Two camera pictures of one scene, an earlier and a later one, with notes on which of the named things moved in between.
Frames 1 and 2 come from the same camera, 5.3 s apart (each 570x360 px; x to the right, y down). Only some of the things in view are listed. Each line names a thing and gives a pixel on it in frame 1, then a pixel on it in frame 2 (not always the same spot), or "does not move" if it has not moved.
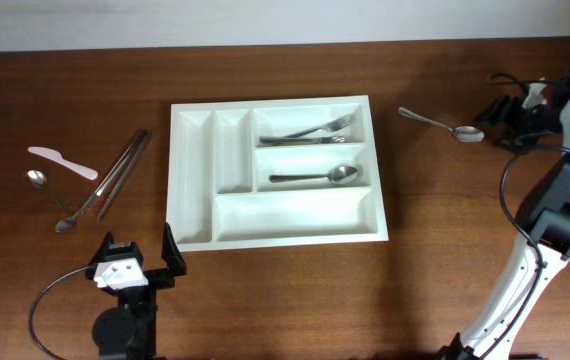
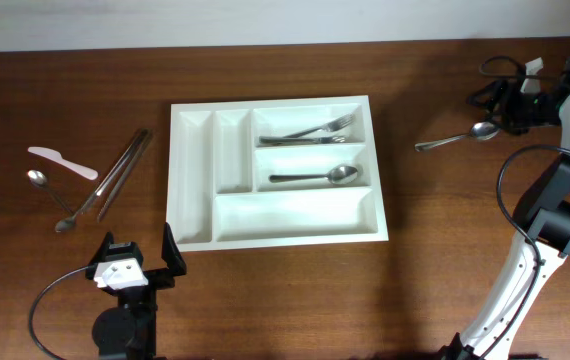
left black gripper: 157,277 does not move
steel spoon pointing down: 465,133 to 481,130
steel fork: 330,126 does not move
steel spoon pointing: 340,175 does not move
